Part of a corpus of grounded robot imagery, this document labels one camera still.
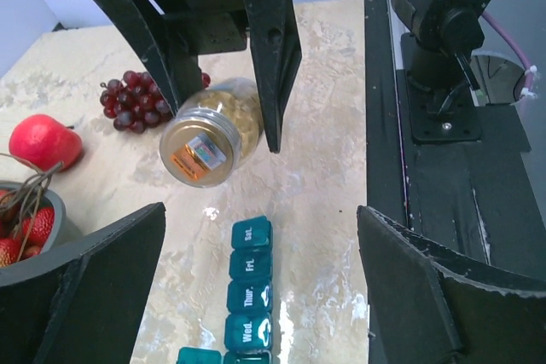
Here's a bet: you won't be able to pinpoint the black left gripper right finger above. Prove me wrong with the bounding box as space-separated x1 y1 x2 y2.
357 206 545 363

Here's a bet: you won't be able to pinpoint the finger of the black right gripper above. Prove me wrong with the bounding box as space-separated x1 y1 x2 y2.
93 0 202 114
243 0 302 153

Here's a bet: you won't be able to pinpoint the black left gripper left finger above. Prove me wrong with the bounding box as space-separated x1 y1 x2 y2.
1 202 166 363

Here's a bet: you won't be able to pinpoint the amber pill bottle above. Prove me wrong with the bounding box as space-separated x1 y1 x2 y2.
159 78 264 188

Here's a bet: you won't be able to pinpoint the teal weekly pill organizer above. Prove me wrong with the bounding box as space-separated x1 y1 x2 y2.
177 216 273 363

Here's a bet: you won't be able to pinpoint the dark grapes on table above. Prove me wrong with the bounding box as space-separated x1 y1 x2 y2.
100 70 212 135

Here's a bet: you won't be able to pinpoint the grey plastic fruit tray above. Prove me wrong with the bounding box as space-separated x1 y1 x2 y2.
0 181 82 288

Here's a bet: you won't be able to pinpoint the red lychee bunch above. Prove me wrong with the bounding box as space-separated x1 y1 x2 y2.
1 162 66 268

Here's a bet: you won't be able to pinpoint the red apple on table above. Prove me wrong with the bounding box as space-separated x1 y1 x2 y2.
9 114 84 170

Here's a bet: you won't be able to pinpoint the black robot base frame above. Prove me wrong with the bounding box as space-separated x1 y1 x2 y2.
363 0 545 280

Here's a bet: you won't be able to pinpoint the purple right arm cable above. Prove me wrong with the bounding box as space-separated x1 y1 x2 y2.
480 12 539 101

